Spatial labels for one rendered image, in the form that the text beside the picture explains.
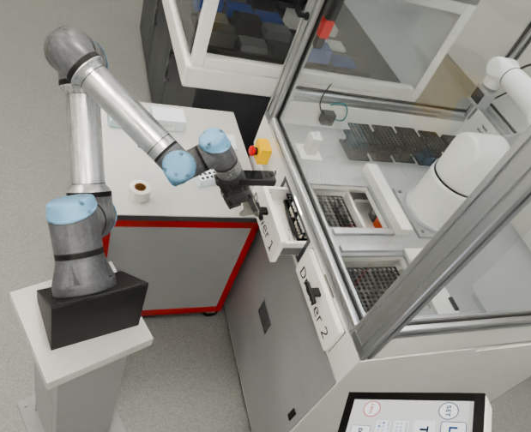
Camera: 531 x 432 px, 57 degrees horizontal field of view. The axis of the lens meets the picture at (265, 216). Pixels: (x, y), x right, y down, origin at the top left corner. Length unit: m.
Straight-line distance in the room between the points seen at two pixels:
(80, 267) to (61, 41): 0.53
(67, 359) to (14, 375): 0.84
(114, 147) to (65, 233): 0.70
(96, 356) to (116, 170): 0.69
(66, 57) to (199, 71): 0.98
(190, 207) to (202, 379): 0.83
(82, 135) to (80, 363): 0.58
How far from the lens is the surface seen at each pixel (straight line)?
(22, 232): 2.56
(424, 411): 1.15
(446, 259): 1.06
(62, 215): 1.23
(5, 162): 2.89
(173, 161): 1.17
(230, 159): 1.33
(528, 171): 0.94
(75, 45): 1.26
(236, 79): 2.21
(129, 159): 1.83
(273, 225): 1.54
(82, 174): 1.36
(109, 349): 1.37
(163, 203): 1.69
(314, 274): 1.47
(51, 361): 1.35
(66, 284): 1.24
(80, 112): 1.37
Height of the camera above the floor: 1.98
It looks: 43 degrees down
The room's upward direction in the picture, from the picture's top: 25 degrees clockwise
